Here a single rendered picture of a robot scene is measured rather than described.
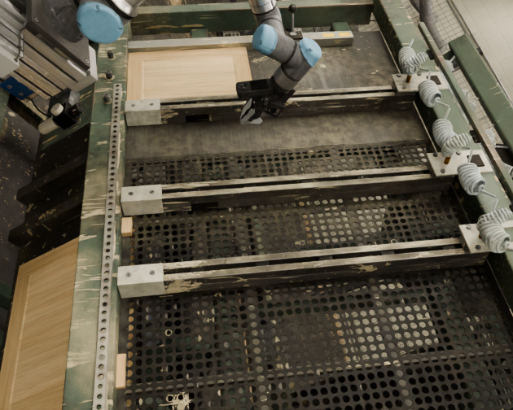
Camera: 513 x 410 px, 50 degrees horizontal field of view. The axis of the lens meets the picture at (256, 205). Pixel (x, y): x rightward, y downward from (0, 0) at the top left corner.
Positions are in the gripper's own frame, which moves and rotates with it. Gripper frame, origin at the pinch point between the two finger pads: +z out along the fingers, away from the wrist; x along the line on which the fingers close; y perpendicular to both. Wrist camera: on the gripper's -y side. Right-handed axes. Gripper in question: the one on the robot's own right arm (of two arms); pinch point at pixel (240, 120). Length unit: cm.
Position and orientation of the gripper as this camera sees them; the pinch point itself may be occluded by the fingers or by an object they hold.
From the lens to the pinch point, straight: 182.4
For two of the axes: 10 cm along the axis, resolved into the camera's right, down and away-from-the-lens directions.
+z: -5.6, 5.2, 6.5
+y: 8.1, 1.5, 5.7
